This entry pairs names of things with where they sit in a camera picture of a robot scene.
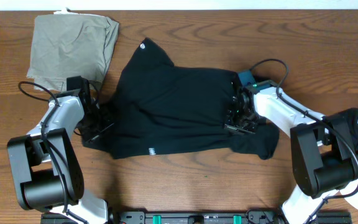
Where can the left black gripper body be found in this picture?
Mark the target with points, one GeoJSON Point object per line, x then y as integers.
{"type": "Point", "coordinates": [99, 125]}

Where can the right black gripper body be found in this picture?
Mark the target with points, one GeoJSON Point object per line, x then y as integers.
{"type": "Point", "coordinates": [241, 120]}

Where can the black polo shirt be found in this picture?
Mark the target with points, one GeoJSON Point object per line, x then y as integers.
{"type": "Point", "coordinates": [160, 108]}

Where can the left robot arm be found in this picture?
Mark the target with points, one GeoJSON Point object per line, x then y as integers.
{"type": "Point", "coordinates": [46, 173]}

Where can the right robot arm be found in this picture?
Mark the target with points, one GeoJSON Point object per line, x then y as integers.
{"type": "Point", "coordinates": [323, 157]}

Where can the folded khaki trousers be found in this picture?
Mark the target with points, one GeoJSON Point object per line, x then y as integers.
{"type": "Point", "coordinates": [67, 44]}

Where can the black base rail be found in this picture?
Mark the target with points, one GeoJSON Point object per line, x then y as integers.
{"type": "Point", "coordinates": [254, 216]}

